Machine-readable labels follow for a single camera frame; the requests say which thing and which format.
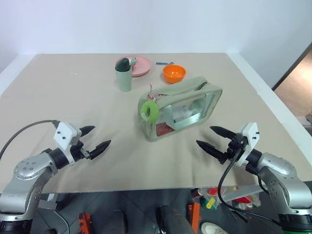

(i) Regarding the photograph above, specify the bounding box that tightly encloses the dark green toy vegetable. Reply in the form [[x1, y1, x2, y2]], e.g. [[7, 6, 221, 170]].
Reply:
[[115, 57, 131, 72]]

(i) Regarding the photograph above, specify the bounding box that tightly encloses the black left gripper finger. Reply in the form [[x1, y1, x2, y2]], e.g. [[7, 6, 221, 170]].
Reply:
[[80, 125, 96, 138], [88, 139, 112, 160]]

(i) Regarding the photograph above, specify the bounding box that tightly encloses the pink plate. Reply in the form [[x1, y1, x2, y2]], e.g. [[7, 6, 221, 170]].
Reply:
[[116, 55, 153, 78]]

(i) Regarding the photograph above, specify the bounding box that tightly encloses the pink braided zipper string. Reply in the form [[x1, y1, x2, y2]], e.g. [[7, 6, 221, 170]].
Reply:
[[146, 83, 169, 101]]

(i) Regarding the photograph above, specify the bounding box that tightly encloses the dark rounded shape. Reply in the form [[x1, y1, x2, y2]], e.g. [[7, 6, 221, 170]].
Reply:
[[155, 204, 197, 234]]

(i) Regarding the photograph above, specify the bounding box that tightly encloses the white shoe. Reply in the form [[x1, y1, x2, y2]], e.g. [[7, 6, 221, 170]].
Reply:
[[200, 221, 229, 234]]

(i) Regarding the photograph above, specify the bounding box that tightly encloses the grey left arm cable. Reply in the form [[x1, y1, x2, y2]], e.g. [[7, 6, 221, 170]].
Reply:
[[0, 119, 60, 160]]

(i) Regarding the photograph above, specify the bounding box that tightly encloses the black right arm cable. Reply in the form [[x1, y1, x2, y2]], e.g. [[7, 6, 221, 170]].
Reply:
[[217, 143, 281, 225]]

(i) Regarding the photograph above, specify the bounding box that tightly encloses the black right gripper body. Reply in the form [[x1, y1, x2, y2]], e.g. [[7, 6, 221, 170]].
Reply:
[[222, 132, 247, 162]]

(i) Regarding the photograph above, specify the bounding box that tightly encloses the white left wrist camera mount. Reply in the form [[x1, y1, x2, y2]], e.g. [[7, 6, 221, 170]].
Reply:
[[53, 121, 82, 167]]

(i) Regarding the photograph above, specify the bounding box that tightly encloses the orange and black stand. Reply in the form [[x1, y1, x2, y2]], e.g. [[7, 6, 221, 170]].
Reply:
[[78, 212, 93, 234], [187, 201, 202, 229]]

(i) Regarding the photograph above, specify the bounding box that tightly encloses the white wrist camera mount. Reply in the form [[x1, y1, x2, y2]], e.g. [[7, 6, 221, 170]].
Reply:
[[235, 122, 259, 168], [53, 121, 82, 167]]

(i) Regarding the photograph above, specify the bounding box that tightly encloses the orange bowl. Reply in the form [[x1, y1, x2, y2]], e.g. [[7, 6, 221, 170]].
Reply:
[[162, 64, 187, 84]]

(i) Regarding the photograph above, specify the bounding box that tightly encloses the bag of colourful toys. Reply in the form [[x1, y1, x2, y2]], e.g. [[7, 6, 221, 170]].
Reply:
[[196, 186, 262, 211]]

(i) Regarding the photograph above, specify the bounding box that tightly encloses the pale green cup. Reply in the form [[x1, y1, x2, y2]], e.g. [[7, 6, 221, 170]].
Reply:
[[115, 63, 134, 93]]

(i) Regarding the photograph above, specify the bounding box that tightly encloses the green transparent toiletry bag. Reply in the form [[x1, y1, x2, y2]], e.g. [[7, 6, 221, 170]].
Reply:
[[137, 76, 224, 143]]

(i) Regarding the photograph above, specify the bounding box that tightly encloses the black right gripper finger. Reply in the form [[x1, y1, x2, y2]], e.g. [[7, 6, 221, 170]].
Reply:
[[196, 140, 227, 165], [210, 126, 236, 141]]

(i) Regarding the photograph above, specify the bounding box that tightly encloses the grey table bracket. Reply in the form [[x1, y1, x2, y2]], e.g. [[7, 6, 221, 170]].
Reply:
[[38, 192, 59, 211]]

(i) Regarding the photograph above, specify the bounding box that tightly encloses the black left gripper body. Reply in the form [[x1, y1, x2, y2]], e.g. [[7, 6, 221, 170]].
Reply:
[[70, 136, 92, 162]]

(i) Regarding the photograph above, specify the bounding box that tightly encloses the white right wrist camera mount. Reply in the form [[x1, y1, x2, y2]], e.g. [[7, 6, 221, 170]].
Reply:
[[235, 122, 259, 168]]

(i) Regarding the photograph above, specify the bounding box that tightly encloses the green felt ring charm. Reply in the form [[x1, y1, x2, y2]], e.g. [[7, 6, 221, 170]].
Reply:
[[139, 100, 160, 123]]

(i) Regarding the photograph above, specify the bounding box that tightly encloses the brown wooden door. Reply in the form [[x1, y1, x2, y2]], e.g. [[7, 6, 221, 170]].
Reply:
[[271, 43, 312, 117]]

